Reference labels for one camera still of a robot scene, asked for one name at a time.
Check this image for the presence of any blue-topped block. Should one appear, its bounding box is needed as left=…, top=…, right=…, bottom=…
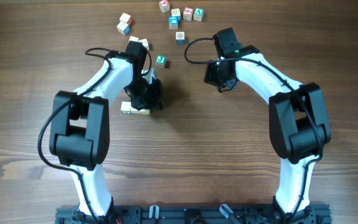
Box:
left=168, top=16, right=178, bottom=30

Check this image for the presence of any green-sided Z block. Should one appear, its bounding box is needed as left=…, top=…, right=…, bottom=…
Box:
left=138, top=39, right=150, bottom=50

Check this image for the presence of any red 6 block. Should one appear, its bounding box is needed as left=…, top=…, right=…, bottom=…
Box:
left=183, top=7, right=194, bottom=21

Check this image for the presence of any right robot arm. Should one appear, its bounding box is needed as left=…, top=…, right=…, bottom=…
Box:
left=204, top=28, right=331, bottom=223

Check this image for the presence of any red A top block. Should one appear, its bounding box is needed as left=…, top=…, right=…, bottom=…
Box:
left=158, top=0, right=170, bottom=13

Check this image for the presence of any plain white picture block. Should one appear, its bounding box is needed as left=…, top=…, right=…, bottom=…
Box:
left=121, top=101, right=131, bottom=114

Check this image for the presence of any blue-sided white block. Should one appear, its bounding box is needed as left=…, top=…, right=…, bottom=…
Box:
left=117, top=21, right=131, bottom=35

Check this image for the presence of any blue-sided picture block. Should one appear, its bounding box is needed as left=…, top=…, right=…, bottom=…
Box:
left=171, top=8, right=181, bottom=22

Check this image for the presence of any red V block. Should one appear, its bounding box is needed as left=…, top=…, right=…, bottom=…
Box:
left=131, top=107, right=141, bottom=114

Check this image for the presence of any blue P letter block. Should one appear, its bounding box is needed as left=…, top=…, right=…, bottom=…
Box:
left=129, top=36, right=139, bottom=42

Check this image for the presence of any green-sided picture block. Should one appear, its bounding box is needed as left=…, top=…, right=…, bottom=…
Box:
left=139, top=109, right=150, bottom=115

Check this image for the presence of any red-sided white block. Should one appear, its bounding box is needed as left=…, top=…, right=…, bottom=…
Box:
left=119, top=12, right=133, bottom=26

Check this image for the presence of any blue D letter block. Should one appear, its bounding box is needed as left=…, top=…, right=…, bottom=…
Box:
left=175, top=32, right=185, bottom=45

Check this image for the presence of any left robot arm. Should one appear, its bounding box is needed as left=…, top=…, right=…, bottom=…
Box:
left=37, top=41, right=163, bottom=223

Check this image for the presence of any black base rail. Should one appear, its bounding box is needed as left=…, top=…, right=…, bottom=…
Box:
left=55, top=204, right=333, bottom=224

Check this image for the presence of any green J letter block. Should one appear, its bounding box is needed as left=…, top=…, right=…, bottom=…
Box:
left=155, top=55, right=167, bottom=68

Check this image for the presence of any green V block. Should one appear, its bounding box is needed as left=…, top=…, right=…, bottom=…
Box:
left=193, top=7, right=204, bottom=21

